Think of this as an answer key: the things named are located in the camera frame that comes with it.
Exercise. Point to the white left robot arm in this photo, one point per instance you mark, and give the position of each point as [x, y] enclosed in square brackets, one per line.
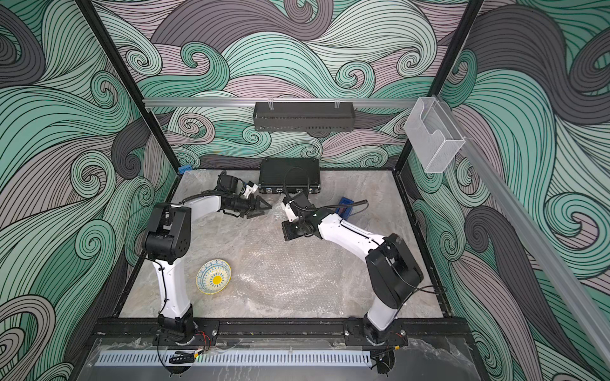
[167, 241]

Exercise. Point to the black wall shelf tray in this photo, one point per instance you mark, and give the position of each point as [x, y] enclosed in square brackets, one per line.
[315, 117]

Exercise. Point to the blue toy brick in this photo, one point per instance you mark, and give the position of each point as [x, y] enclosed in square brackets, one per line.
[184, 169]

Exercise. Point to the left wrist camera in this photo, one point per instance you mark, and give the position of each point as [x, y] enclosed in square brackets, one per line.
[249, 189]

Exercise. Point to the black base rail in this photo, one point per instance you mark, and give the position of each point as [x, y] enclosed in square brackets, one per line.
[352, 331]

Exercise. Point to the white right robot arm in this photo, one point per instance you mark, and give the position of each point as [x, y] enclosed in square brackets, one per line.
[393, 271]

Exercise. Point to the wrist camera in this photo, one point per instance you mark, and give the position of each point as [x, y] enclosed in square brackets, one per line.
[291, 215]
[249, 189]

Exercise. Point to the white slotted cable duct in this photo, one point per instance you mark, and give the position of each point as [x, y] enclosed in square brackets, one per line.
[239, 358]

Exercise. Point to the black hard case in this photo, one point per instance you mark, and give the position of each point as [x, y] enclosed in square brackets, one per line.
[292, 174]

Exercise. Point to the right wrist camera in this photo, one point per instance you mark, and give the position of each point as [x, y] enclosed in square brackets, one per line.
[291, 215]

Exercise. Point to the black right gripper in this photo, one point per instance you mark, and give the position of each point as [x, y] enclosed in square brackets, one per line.
[288, 231]

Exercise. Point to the blue tape dispenser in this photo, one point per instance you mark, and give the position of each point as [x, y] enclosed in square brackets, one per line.
[345, 208]

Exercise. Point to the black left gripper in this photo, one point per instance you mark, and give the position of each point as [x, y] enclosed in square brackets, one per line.
[254, 208]

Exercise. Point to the clear acrylic wall holder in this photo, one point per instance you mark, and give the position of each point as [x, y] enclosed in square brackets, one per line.
[434, 134]

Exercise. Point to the yellow patterned bowl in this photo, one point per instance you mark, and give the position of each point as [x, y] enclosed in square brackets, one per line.
[213, 277]

